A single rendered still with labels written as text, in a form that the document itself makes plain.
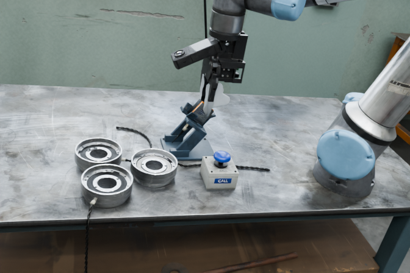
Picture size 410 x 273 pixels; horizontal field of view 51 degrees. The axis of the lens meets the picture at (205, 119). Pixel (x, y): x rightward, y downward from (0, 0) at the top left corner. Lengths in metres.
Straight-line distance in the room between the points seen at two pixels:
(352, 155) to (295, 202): 0.20
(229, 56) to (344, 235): 0.68
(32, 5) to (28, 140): 1.46
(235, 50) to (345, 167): 0.35
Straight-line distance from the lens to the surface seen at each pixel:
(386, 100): 0.88
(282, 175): 1.11
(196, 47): 1.00
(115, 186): 0.95
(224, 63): 0.99
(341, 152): 0.91
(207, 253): 1.20
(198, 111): 1.05
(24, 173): 1.02
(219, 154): 0.98
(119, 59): 2.59
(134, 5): 2.49
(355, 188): 1.10
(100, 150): 1.04
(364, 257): 1.37
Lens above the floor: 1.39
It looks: 28 degrees down
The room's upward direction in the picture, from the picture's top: 10 degrees clockwise
